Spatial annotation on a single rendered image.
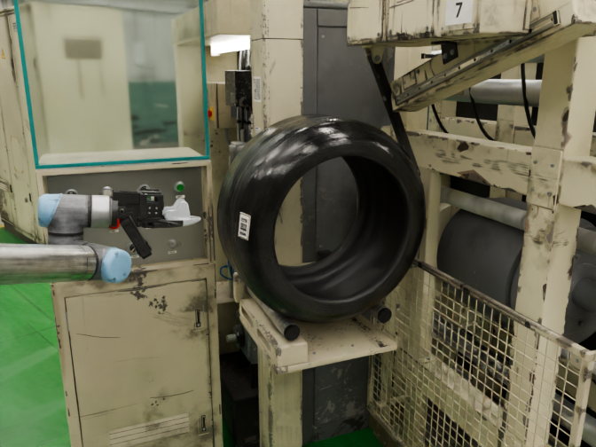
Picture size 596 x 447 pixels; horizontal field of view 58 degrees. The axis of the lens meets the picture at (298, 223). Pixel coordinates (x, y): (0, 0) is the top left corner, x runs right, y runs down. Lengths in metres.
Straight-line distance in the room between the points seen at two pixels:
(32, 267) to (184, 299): 0.97
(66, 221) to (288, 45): 0.82
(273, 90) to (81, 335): 1.05
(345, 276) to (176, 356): 0.74
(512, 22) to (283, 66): 0.69
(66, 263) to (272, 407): 1.08
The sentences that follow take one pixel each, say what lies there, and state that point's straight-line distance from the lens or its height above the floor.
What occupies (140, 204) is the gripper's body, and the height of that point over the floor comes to 1.26.
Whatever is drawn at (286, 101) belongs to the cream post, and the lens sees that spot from 1.69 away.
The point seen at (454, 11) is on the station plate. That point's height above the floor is 1.69.
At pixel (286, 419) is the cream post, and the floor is 0.37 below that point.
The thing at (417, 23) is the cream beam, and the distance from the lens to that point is 1.42.
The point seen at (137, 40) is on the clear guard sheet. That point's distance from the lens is 1.87.
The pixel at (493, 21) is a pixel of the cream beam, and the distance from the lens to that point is 1.27.
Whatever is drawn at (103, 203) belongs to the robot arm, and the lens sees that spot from 1.31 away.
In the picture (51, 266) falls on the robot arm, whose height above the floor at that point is 1.20.
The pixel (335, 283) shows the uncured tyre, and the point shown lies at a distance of 1.71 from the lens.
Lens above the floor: 1.56
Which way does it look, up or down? 15 degrees down
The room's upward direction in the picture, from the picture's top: straight up
